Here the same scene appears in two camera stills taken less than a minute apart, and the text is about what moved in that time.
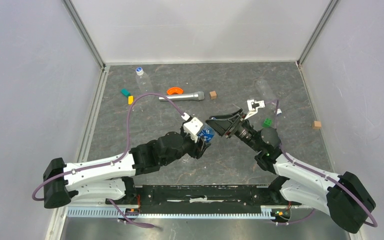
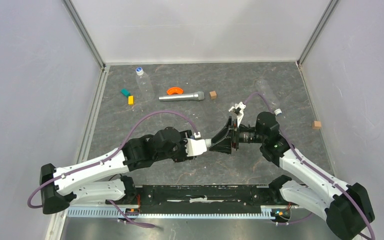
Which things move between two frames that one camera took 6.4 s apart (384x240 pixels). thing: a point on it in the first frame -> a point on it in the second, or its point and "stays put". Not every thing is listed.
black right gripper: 220,126 -> 225,146
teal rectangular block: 125,92 stays put
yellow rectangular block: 130,100 stays put
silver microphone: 198,95 stays put
